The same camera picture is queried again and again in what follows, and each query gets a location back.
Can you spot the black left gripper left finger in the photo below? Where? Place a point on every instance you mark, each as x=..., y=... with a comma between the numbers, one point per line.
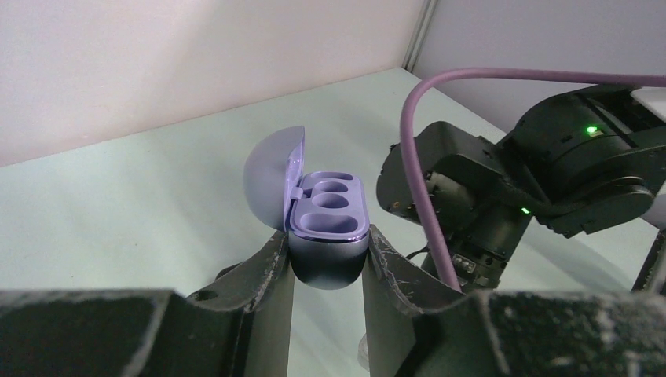
x=239, y=325

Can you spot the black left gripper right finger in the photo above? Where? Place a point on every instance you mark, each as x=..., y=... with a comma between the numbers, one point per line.
x=418, y=326

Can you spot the purple earbud charging case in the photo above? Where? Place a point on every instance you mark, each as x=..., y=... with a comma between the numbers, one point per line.
x=324, y=214

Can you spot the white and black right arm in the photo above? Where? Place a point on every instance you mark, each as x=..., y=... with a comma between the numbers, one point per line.
x=582, y=161

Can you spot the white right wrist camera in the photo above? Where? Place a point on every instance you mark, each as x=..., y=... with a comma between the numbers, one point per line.
x=363, y=354

